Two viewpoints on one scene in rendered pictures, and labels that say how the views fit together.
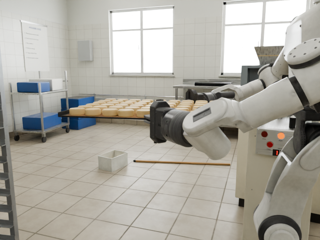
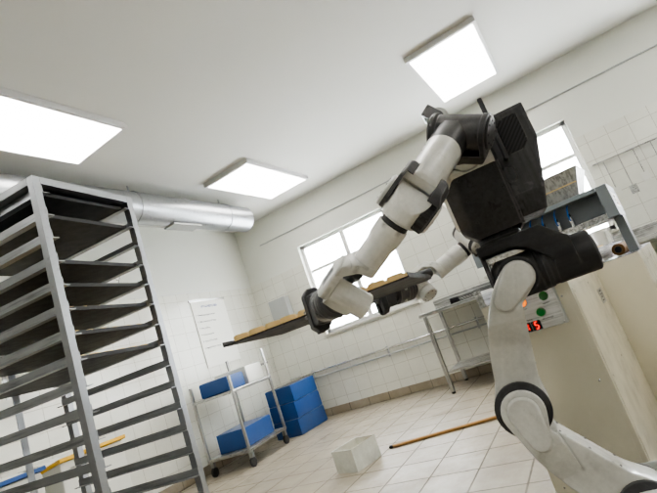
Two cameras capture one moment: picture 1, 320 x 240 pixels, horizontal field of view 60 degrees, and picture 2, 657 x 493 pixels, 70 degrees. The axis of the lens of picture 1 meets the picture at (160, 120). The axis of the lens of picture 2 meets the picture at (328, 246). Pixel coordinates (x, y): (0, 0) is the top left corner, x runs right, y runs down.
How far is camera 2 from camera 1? 59 cm
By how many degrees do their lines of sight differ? 23
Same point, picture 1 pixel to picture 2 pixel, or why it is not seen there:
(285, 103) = (382, 236)
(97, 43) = (295, 296)
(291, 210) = (521, 371)
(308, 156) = (500, 295)
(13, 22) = (180, 306)
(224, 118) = (341, 268)
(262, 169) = not seen: hidden behind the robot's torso
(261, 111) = (369, 250)
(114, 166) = (360, 462)
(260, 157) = not seen: hidden behind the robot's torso
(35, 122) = (235, 437)
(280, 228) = (513, 397)
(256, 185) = not seen: hidden behind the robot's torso
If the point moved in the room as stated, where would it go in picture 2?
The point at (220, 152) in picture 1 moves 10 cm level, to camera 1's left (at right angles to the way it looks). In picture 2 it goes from (361, 305) to (321, 320)
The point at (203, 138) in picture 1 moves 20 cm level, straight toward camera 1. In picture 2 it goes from (336, 295) to (302, 297)
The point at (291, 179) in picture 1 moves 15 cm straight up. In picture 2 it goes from (498, 331) to (476, 278)
